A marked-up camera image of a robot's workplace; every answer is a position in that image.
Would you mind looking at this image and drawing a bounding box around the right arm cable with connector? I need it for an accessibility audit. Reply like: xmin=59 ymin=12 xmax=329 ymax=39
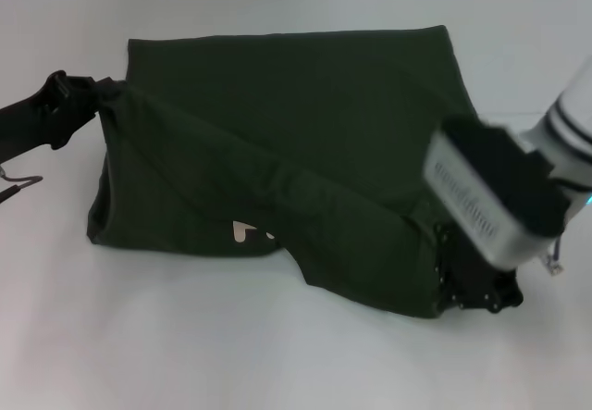
xmin=539 ymin=237 xmax=566 ymax=278

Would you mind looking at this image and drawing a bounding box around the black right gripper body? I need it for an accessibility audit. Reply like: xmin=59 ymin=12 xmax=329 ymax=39
xmin=444 ymin=231 xmax=512 ymax=310

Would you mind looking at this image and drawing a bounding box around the dark green shirt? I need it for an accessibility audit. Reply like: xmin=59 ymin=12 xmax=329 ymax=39
xmin=85 ymin=24 xmax=482 ymax=322

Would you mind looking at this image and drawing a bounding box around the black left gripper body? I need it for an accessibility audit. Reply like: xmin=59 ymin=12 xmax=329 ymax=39
xmin=0 ymin=89 xmax=59 ymax=164

